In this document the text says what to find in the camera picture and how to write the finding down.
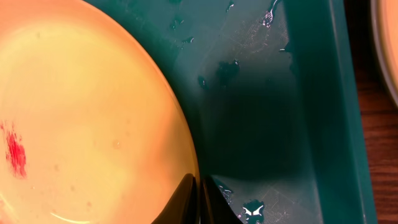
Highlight yellow-green plate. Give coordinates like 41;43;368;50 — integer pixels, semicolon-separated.
370;0;397;106
1;1;199;223

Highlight yellow-green plate top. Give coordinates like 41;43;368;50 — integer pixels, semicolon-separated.
1;1;199;223

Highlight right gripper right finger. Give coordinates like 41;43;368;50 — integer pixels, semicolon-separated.
200;176;242;224

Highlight teal plastic tray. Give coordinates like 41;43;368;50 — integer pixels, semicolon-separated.
90;0;377;223

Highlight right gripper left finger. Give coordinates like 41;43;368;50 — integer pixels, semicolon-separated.
152;174;197;224

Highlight yellow-green plate bottom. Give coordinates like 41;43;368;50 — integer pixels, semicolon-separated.
370;0;397;106

